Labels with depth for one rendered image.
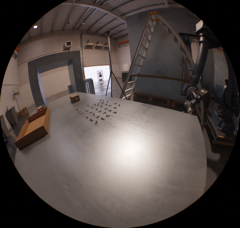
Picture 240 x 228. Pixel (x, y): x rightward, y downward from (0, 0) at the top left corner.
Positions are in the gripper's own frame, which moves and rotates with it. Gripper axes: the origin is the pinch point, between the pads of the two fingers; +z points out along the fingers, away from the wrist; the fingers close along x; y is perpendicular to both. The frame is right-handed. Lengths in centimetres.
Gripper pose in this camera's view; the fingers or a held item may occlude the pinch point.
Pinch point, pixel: (197, 99)
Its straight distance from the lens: 70.2
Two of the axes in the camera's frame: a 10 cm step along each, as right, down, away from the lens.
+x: 6.0, 8.0, -0.7
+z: -6.1, 4.0, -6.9
